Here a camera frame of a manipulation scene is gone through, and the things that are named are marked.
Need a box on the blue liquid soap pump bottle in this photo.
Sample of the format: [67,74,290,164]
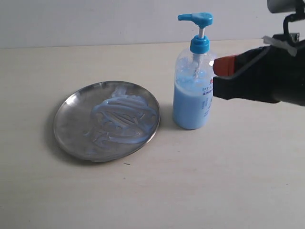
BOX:
[173,12,216,130]

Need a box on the smeared light blue paste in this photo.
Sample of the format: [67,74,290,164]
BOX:
[83,85,160,148]

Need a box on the round stainless steel plate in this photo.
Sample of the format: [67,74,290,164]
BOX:
[53,81,161,162]

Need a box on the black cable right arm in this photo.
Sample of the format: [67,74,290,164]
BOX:
[283,0,305,42]

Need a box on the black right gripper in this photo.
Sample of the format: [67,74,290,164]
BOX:
[213,39,305,106]

